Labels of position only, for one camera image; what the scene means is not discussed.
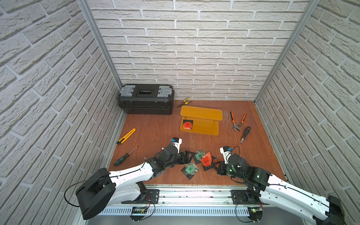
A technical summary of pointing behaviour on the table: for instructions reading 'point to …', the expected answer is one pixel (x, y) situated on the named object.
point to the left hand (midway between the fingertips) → (192, 153)
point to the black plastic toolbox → (146, 99)
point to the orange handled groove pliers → (236, 126)
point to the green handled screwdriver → (123, 157)
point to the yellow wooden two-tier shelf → (206, 120)
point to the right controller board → (255, 213)
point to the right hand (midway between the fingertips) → (213, 165)
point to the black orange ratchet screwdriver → (247, 131)
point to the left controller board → (138, 210)
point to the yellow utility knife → (125, 137)
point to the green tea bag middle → (199, 153)
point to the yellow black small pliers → (184, 102)
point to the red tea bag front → (206, 160)
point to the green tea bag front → (190, 170)
